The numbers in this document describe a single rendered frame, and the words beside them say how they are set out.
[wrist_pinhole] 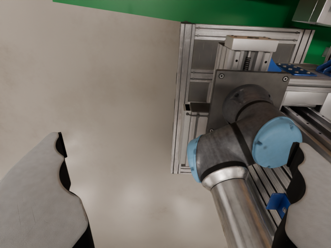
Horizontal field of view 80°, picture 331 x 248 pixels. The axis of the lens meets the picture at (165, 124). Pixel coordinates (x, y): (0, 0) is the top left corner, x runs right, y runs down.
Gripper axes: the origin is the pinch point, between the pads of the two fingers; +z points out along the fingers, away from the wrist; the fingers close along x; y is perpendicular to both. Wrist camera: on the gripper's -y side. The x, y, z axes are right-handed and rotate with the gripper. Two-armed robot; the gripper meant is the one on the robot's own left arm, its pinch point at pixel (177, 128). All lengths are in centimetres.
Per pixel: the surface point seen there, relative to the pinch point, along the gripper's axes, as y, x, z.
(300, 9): -10, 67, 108
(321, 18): -7, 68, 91
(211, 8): -10, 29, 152
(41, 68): 38, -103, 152
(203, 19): -3, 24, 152
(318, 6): -11, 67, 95
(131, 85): 50, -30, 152
